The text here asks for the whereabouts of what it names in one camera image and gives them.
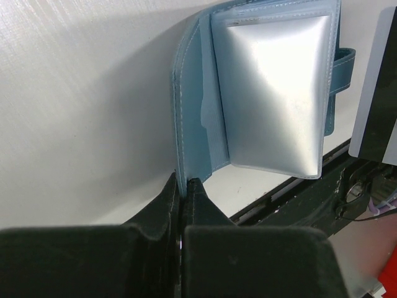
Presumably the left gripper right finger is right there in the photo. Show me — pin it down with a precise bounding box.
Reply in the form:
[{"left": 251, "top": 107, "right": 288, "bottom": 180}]
[{"left": 181, "top": 178, "right": 349, "bottom": 297}]

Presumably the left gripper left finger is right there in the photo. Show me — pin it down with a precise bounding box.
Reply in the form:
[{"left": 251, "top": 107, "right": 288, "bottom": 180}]
[{"left": 1, "top": 174, "right": 179, "bottom": 297}]

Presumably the blue card holder wallet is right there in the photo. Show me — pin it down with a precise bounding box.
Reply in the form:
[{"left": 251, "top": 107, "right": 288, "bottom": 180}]
[{"left": 171, "top": 1, "right": 355, "bottom": 195}]

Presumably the silver card with black stripe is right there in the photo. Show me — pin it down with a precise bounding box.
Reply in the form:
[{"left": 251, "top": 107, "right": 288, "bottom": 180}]
[{"left": 349, "top": 6, "right": 396, "bottom": 166}]

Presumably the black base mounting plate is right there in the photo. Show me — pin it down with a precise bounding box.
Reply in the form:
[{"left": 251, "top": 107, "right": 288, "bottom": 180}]
[{"left": 231, "top": 141, "right": 396, "bottom": 236}]

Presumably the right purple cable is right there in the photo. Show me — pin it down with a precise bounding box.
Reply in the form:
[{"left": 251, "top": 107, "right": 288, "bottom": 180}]
[{"left": 367, "top": 198, "right": 397, "bottom": 217}]

